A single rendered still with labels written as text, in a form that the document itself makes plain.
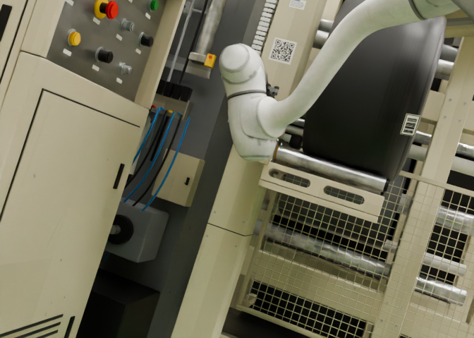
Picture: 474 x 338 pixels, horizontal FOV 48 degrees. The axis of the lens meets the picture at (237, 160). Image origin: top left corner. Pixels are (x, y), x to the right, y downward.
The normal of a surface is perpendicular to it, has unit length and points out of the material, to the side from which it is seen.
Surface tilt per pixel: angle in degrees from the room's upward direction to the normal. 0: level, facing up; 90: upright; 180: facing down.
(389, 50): 81
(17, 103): 90
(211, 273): 90
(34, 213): 90
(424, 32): 66
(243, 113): 95
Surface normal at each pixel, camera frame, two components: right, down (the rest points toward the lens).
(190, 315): -0.23, -0.10
